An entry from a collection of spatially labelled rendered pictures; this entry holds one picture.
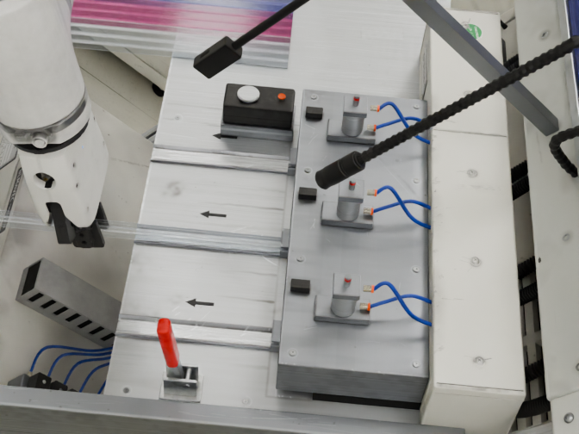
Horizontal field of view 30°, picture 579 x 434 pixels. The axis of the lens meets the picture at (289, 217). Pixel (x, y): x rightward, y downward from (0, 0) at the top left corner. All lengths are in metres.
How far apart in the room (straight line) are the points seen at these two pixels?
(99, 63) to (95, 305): 1.34
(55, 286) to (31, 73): 0.57
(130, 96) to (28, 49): 1.86
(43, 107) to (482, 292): 0.42
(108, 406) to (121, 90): 1.81
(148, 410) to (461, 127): 0.43
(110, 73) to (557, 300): 1.92
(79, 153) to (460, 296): 0.37
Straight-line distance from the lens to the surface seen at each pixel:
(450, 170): 1.09
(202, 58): 1.01
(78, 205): 1.01
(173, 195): 1.14
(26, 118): 0.94
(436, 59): 1.19
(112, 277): 1.57
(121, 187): 1.65
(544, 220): 1.01
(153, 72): 2.71
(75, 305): 1.45
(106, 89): 2.70
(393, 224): 1.06
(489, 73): 1.01
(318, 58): 1.29
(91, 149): 1.03
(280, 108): 1.16
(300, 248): 1.03
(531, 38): 1.18
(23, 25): 0.88
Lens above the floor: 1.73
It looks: 35 degrees down
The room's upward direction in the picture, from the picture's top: 62 degrees clockwise
